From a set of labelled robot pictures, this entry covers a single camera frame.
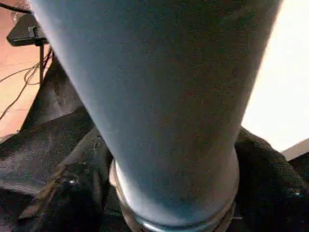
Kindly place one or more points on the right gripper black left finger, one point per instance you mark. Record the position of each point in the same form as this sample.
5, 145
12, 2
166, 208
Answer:
72, 193

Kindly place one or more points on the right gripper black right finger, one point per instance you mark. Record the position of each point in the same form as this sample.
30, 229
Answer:
270, 193

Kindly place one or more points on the white plastic table top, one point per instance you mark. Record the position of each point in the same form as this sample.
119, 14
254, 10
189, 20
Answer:
285, 84

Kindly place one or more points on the white plastic table leg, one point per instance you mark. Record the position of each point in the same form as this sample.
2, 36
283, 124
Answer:
157, 96

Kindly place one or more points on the black work mat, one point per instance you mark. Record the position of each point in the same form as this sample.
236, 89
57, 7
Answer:
43, 145

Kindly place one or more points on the black folding stand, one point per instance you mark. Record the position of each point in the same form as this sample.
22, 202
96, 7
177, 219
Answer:
24, 33

